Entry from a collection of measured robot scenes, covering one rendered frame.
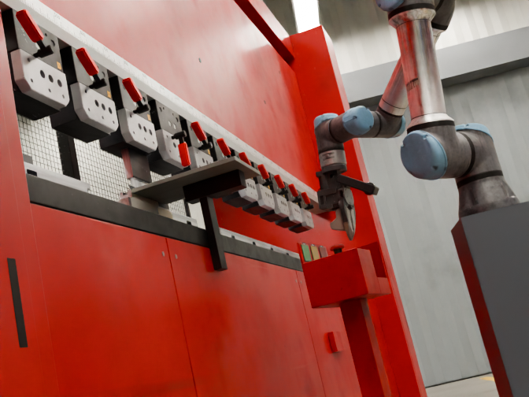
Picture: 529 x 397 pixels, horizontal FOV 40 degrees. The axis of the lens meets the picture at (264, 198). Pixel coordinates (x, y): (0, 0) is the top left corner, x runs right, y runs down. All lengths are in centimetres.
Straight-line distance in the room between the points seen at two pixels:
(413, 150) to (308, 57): 239
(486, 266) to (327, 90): 239
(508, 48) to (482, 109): 80
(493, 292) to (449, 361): 752
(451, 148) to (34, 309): 117
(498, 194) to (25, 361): 129
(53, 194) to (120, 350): 27
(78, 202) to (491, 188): 104
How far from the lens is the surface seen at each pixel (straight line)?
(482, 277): 180
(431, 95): 183
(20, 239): 89
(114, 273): 128
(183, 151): 197
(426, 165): 178
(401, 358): 378
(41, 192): 115
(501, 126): 987
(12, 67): 146
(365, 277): 190
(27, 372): 85
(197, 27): 260
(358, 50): 1011
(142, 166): 185
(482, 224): 182
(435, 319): 930
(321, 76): 407
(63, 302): 112
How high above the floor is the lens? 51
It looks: 14 degrees up
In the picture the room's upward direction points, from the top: 13 degrees counter-clockwise
